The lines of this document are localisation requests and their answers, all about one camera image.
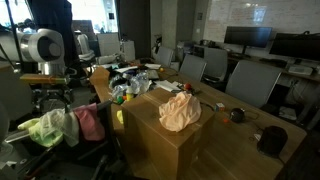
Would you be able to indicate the pink shirt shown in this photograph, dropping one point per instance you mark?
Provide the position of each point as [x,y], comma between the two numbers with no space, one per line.
[90,121]

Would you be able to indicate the black monitor with light bar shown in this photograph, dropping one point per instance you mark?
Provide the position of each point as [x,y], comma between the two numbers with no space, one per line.
[295,46]

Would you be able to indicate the small orange yellow ball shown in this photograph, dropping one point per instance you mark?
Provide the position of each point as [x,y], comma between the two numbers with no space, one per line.
[161,69]

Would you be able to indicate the peach shirt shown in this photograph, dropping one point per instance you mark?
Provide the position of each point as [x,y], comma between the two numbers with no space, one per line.
[180,111]

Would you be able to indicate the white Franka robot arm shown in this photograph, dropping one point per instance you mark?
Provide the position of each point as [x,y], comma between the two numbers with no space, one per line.
[40,46]

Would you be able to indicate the spray bottle with yellow label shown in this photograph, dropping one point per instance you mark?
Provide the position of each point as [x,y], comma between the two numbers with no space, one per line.
[129,94]

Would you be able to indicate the Rubik's cube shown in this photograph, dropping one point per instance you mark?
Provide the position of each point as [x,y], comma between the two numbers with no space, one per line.
[219,107]

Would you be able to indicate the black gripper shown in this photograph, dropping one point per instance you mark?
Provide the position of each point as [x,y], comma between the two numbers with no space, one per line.
[51,93]

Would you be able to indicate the grey office chair holding clothes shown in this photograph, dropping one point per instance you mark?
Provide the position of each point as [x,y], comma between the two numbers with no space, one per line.
[76,156]

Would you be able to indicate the yellow cleaning cloth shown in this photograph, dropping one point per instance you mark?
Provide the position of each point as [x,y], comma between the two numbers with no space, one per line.
[120,116]

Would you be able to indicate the stack of white papers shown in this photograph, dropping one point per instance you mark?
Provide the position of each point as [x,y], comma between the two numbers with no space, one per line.
[167,86]

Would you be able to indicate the black computer monitor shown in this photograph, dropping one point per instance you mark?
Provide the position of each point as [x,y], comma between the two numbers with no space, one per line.
[248,36]

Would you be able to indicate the red ball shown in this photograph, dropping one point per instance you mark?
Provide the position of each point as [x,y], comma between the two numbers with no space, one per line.
[188,86]

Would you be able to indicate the large brown cardboard box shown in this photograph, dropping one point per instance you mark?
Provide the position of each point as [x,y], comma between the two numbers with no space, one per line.
[160,140]

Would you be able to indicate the green plastic toy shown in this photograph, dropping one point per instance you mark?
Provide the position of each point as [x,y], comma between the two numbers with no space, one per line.
[119,100]

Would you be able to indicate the small round black speaker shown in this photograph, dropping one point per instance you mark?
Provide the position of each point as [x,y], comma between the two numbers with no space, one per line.
[237,115]

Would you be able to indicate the grey cabinet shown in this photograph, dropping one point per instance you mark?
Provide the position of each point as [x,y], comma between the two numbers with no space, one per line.
[13,96]

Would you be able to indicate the white desk device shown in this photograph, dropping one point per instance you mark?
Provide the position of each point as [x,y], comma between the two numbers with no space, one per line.
[300,69]

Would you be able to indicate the clear plastic bag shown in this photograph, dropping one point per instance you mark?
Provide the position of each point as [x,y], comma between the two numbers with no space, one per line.
[135,83]

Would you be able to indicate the wooden camera mount plate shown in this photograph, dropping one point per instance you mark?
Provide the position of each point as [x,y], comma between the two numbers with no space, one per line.
[45,79]

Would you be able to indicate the small orange cap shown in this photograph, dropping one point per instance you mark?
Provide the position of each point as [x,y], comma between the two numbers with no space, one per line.
[226,120]

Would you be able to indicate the white knit towel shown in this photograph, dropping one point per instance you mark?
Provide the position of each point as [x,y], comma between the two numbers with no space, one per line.
[61,123]

